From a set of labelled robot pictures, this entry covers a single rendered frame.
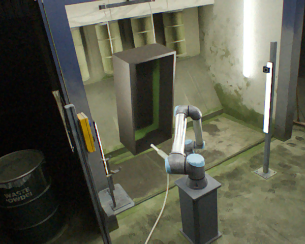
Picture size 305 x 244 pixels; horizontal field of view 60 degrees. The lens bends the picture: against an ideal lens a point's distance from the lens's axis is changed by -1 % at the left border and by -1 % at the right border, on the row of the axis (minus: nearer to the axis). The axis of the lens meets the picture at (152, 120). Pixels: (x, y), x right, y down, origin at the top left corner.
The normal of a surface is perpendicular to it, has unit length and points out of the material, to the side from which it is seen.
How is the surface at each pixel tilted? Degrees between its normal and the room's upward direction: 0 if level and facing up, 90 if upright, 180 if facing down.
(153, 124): 102
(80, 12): 90
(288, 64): 90
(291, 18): 90
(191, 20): 90
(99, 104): 57
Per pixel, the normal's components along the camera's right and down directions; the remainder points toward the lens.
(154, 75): 0.59, 0.46
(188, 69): 0.35, -0.22
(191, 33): 0.50, 0.31
